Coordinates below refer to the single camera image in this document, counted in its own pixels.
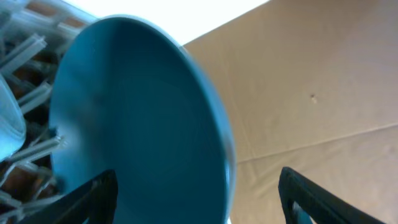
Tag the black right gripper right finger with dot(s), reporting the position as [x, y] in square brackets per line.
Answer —
[303, 201]

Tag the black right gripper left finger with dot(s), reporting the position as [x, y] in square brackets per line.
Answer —
[93, 202]

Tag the light blue small bowl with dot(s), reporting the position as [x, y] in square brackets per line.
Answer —
[13, 127]

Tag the dark blue bowl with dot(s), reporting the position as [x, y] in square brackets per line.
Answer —
[126, 97]

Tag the grey dishwasher rack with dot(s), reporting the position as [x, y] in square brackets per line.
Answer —
[35, 35]

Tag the brown cardboard box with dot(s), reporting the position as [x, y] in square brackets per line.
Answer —
[311, 85]

